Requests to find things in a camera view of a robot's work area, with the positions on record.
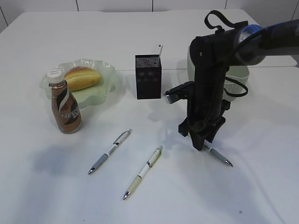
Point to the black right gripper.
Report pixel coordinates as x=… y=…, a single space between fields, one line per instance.
x=205 y=129

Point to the blue grey pen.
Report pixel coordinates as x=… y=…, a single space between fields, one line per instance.
x=217 y=155

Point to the cream grip pen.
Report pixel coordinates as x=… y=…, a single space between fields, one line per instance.
x=142 y=173

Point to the grey grip pen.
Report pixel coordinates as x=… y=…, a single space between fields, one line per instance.
x=112 y=149

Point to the clear plastic ruler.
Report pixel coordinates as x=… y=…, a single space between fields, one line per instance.
x=157 y=49

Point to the brown coffee drink bottle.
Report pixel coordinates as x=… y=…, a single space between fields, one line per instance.
x=64 y=106

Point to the sugared bread roll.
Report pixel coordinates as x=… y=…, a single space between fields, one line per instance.
x=79 y=78

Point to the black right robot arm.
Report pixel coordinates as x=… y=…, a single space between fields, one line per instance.
x=212 y=56

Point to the green plastic woven basket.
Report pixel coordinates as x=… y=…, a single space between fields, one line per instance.
x=238 y=73

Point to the black mesh pen holder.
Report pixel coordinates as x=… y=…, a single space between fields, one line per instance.
x=148 y=75

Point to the green wavy glass plate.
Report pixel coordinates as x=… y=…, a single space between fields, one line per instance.
x=96 y=94

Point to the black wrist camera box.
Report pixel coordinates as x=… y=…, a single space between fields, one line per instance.
x=182 y=91

